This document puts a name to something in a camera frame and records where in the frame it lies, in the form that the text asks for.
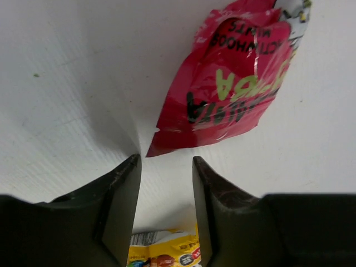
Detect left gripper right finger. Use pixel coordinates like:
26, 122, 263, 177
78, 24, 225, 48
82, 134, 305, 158
192, 156, 283, 266

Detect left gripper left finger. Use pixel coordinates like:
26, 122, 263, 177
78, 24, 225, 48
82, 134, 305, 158
35, 154, 141, 266

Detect yellow candy packet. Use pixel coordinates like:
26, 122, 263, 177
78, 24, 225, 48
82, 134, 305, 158
126, 224, 202, 267

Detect red pink snack packet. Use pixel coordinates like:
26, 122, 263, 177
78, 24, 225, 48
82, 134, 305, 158
147, 1, 312, 157

